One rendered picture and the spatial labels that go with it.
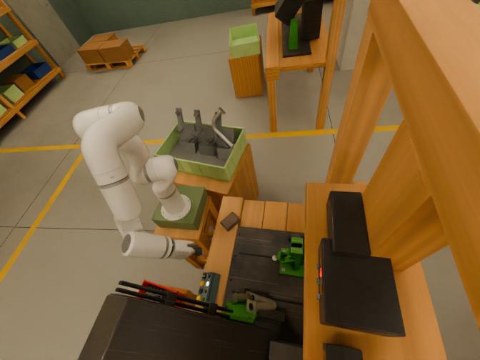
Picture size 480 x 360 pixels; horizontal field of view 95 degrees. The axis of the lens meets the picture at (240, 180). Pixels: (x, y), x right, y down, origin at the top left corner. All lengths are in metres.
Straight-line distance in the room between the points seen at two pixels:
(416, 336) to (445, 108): 0.43
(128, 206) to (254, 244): 0.75
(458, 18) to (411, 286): 0.48
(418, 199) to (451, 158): 0.07
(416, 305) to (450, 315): 1.80
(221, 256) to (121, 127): 0.84
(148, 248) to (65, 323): 2.10
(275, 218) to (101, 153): 0.98
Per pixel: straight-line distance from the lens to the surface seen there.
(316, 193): 0.67
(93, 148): 0.73
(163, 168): 1.12
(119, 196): 0.76
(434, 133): 0.35
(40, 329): 3.06
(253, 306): 0.90
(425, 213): 0.38
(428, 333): 0.63
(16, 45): 6.74
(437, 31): 0.44
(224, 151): 1.69
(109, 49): 6.16
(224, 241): 1.32
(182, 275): 2.34
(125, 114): 0.81
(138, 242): 0.83
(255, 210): 1.39
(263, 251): 1.27
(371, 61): 0.70
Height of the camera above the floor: 2.11
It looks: 53 degrees down
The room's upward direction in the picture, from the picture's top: 16 degrees counter-clockwise
